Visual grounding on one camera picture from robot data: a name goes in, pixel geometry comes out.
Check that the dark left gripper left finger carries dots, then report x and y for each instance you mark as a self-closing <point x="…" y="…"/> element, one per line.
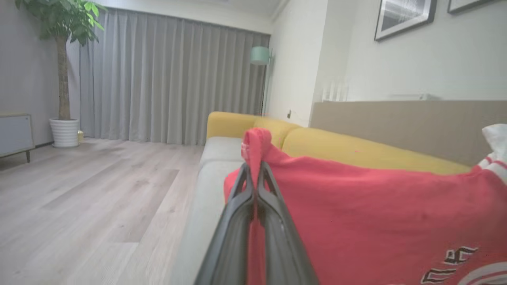
<point x="233" y="245"/>

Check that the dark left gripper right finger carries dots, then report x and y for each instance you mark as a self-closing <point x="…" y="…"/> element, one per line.
<point x="285" y="253"/>

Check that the red Bulls basketball jersey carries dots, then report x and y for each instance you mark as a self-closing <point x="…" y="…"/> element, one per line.
<point x="376" y="206"/>

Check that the yellow sofa armrest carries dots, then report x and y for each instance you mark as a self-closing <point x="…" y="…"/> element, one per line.
<point x="225" y="124"/>

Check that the long yellow sofa back cushion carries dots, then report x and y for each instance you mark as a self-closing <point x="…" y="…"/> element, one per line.
<point x="356" y="152"/>

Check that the short yellow sofa back cushion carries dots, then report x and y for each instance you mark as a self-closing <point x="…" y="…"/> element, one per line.
<point x="277" y="128"/>

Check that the grey pleated curtain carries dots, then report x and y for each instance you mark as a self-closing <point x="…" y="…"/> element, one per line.
<point x="158" y="79"/>

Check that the small yellow floor object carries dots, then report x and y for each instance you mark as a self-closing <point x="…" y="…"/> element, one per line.
<point x="81" y="136"/>

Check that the floor lamp with mint shade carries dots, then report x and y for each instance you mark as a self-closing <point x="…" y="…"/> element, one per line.
<point x="260" y="55"/>

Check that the white ribbed plant pot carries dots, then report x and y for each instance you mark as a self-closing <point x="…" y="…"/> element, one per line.
<point x="64" y="132"/>

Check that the pale grey sideboard cabinet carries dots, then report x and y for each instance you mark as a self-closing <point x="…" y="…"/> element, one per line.
<point x="14" y="134"/>

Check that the large black framed picture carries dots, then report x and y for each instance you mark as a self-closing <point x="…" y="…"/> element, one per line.
<point x="404" y="16"/>

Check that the green leafy indoor tree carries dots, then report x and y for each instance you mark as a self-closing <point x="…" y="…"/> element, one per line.
<point x="61" y="23"/>

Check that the taupe upholstered wall panel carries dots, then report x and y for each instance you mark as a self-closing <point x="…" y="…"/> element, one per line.
<point x="396" y="122"/>

